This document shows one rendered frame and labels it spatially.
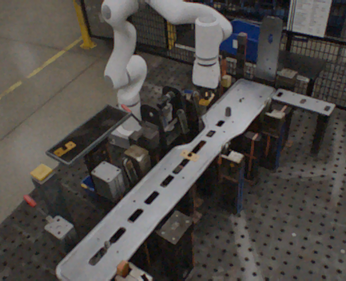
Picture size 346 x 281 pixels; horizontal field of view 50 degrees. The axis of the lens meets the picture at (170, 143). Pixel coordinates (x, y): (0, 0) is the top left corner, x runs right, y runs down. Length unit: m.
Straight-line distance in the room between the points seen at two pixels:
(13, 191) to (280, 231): 2.13
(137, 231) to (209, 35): 0.74
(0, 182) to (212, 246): 2.08
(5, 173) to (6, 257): 1.56
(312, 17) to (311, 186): 0.90
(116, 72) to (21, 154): 1.84
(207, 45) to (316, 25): 0.97
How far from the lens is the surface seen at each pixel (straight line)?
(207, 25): 1.32
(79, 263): 1.35
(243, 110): 1.85
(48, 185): 1.46
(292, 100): 1.95
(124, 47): 1.75
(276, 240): 1.72
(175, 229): 1.32
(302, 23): 2.23
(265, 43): 2.02
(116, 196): 1.48
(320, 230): 1.79
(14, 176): 3.28
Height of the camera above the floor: 2.11
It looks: 42 degrees down
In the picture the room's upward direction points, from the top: 6 degrees counter-clockwise
